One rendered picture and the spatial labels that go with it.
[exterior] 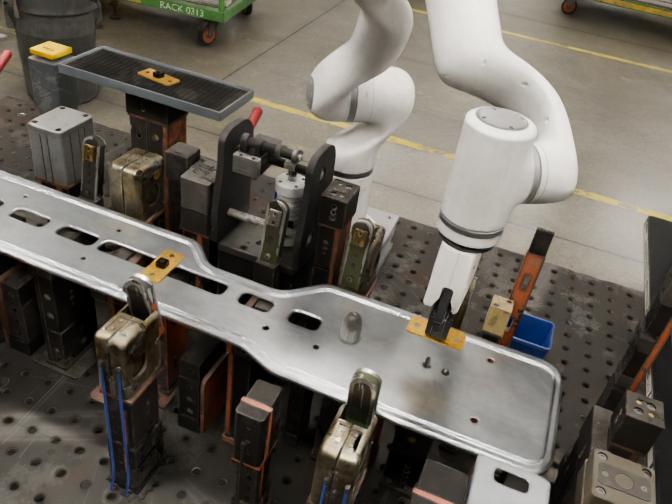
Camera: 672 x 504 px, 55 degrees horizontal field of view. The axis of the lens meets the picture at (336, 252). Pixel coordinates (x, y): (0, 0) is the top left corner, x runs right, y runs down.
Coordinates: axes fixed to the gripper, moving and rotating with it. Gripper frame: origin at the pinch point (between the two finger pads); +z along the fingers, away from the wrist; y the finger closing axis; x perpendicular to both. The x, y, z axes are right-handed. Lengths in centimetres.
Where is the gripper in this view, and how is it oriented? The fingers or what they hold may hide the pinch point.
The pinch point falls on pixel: (440, 320)
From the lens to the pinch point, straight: 94.3
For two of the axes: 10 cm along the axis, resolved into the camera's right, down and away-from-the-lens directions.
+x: 9.2, 3.2, -2.2
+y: -3.6, 5.2, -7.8
